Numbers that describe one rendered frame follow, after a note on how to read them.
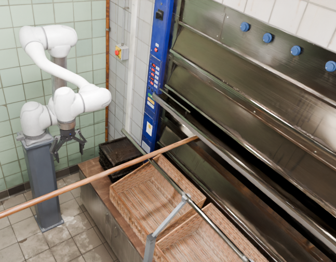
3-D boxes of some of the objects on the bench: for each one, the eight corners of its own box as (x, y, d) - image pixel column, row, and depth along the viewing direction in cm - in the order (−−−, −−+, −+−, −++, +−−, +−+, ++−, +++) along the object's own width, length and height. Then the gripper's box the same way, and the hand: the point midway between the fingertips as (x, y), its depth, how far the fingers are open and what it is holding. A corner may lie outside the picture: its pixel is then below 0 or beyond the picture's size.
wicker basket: (157, 175, 269) (161, 152, 252) (200, 221, 236) (208, 197, 219) (107, 198, 242) (108, 173, 225) (149, 253, 209) (153, 229, 193)
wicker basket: (203, 224, 234) (211, 200, 217) (260, 287, 200) (274, 264, 184) (150, 256, 208) (154, 232, 191) (205, 334, 174) (216, 313, 158)
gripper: (86, 116, 167) (88, 146, 179) (39, 128, 153) (44, 160, 166) (92, 123, 162) (93, 154, 175) (44, 136, 149) (49, 169, 162)
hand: (69, 155), depth 170 cm, fingers open, 13 cm apart
